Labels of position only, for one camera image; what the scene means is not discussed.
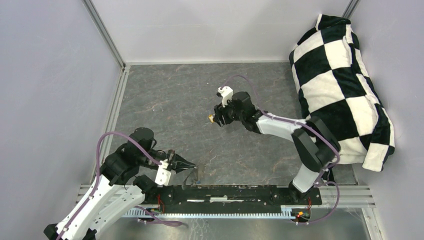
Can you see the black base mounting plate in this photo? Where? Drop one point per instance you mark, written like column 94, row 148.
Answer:
column 230, row 199

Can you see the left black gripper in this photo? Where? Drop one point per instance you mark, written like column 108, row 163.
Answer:
column 177, row 162

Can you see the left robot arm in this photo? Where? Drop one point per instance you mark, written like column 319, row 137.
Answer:
column 124, row 180

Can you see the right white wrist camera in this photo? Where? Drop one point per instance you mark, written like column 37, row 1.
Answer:
column 226, row 93

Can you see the yellow capped key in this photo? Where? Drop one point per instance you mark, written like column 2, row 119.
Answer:
column 211, row 118

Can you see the black white checkered blanket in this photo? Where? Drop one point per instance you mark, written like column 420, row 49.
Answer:
column 333, row 84

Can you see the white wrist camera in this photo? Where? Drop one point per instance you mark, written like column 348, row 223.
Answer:
column 226, row 93
column 164, row 173

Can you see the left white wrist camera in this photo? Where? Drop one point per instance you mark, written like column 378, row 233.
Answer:
column 164, row 173

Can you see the red wired circuit board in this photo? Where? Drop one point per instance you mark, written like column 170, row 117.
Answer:
column 301, row 216

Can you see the metal keyring plate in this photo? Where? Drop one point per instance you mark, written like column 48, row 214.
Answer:
column 195, row 175

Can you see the aluminium frame rail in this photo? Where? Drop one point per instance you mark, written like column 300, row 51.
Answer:
column 101, row 27

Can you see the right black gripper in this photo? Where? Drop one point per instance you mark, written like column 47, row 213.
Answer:
column 219, row 111

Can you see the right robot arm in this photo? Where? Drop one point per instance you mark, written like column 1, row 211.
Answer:
column 316, row 146

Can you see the white slotted cable duct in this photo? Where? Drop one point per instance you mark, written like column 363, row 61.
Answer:
column 284, row 213

